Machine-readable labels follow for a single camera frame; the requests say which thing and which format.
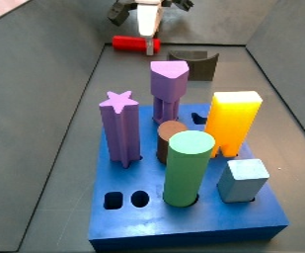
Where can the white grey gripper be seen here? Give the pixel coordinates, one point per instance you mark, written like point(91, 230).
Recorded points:
point(149, 14)

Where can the purple rounded triangle block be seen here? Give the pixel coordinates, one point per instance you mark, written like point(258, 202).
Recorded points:
point(169, 81)

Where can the dark grey curved holder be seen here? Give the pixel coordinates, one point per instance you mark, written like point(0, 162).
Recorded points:
point(202, 63)

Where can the purple star block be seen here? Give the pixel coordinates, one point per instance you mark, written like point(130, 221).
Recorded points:
point(119, 112)

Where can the brown cylinder block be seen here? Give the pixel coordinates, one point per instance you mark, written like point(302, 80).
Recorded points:
point(167, 129)

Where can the yellow arch block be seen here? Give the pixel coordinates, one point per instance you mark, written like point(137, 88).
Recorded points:
point(230, 118)

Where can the green cylinder block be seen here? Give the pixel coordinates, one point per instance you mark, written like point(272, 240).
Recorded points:
point(189, 153)

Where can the light blue square block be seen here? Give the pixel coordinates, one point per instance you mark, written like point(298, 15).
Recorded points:
point(241, 181)

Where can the blue shape sorter base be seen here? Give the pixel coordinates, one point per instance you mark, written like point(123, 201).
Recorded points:
point(133, 219)

